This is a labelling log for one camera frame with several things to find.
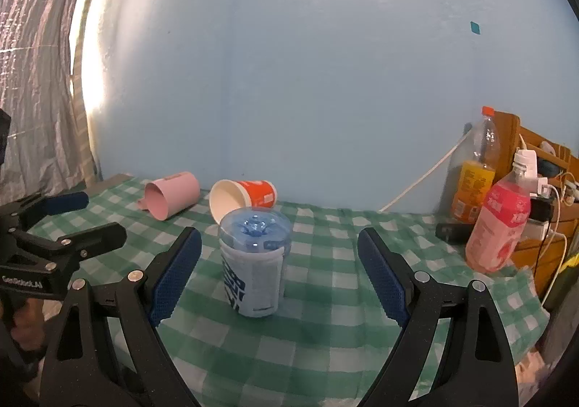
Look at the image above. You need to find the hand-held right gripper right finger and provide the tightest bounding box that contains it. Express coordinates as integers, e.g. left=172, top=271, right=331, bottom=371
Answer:
left=357, top=227, right=519, bottom=407

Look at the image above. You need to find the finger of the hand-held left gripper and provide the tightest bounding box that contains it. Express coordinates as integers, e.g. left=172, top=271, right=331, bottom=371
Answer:
left=0, top=191, right=90, bottom=232
left=13, top=222, right=128, bottom=264

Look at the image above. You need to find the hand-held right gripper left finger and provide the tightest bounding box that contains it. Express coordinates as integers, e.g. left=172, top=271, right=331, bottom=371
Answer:
left=40, top=227, right=203, bottom=407

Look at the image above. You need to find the clear blue plastic cup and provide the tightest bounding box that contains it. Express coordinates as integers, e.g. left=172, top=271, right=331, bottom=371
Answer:
left=218, top=208, right=291, bottom=318

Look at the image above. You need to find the pink cup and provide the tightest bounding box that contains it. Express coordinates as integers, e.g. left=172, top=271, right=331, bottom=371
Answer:
left=144, top=171, right=200, bottom=221

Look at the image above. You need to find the orange paper cup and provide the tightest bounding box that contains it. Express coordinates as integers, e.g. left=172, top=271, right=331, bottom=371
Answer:
left=209, top=179, right=278, bottom=225

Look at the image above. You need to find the person's left hand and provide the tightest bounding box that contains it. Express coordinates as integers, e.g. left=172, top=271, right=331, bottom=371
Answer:
left=11, top=298, right=62, bottom=351

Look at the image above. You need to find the green checked tablecloth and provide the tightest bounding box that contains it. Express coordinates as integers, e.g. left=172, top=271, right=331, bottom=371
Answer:
left=27, top=174, right=551, bottom=407

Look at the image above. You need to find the small black box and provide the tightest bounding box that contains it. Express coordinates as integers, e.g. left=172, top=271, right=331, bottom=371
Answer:
left=435, top=222, right=476, bottom=246

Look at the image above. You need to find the pink drink bottle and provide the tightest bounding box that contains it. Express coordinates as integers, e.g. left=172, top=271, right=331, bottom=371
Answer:
left=465, top=151, right=538, bottom=273

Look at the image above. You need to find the orange drink bottle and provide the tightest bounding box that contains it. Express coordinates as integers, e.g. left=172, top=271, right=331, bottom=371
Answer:
left=450, top=106, right=501, bottom=224

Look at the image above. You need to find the grey curtain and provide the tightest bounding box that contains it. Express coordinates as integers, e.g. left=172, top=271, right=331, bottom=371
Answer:
left=0, top=0, right=106, bottom=205

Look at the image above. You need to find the wooden shelf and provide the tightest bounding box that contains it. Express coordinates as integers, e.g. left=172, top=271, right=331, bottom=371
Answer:
left=492, top=113, right=579, bottom=301

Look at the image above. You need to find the black power adapter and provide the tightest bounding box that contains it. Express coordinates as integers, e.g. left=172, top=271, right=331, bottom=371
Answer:
left=528, top=196, right=551, bottom=223

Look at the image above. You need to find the white charger plug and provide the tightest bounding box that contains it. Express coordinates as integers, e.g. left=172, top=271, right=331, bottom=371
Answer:
left=528, top=176, right=562, bottom=200

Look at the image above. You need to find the white wall cable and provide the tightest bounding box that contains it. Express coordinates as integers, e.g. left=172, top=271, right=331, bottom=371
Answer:
left=377, top=133, right=468, bottom=213

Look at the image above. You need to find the white charger cable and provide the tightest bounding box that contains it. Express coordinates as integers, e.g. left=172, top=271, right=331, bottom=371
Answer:
left=539, top=183, right=570, bottom=309

